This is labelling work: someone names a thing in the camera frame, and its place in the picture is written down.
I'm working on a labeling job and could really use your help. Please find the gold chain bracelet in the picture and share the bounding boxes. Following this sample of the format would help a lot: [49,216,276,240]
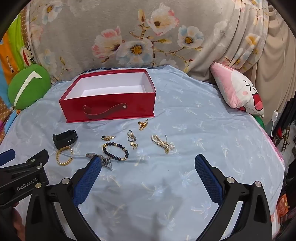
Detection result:
[55,146,74,166]

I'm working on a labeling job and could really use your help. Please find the floral grey quilt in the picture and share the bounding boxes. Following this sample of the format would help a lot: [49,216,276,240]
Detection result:
[25,0,269,81]

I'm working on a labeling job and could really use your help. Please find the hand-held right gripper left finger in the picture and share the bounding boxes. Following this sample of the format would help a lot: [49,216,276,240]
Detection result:
[25,155,102,241]

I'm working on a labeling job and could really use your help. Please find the pink plush pillow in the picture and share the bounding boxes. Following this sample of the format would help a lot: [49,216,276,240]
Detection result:
[210,62,264,118]

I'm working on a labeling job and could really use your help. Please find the dark furniture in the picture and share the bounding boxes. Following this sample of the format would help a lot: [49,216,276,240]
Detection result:
[275,111,296,181]

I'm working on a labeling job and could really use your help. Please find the pearl necklace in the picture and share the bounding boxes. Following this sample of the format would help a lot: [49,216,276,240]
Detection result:
[151,134,175,154]

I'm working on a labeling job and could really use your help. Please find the green round pillow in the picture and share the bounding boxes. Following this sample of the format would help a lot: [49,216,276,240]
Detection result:
[7,64,51,109]

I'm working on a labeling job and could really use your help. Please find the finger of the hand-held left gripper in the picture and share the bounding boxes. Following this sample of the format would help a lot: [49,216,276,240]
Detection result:
[5,149,49,173]
[0,149,16,166]

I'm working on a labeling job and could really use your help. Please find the colourful printed cloth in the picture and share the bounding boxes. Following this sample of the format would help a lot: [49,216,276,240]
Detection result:
[0,11,37,130]

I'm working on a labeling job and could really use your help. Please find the silver chain charm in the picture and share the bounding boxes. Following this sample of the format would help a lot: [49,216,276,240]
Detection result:
[100,156,114,171]

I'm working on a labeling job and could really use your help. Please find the dark bead bracelet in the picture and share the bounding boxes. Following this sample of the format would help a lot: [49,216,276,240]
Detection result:
[102,142,129,161]

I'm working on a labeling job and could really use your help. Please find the black smartwatch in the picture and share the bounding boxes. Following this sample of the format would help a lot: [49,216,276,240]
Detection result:
[52,130,78,149]

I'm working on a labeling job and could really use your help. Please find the red box with strap handle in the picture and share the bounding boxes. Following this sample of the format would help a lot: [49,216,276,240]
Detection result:
[59,69,156,123]

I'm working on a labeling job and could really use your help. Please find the beige curtain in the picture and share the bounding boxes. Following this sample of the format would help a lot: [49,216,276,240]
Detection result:
[252,14,296,116]

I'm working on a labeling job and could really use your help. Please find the person's left hand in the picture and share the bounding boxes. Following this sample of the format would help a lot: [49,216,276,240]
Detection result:
[9,204,28,241]

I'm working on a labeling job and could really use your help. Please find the light blue bed sheet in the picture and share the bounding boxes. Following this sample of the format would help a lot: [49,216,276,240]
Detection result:
[0,65,285,241]

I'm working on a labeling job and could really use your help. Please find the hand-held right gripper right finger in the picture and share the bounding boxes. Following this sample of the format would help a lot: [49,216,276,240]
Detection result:
[194,154,278,241]

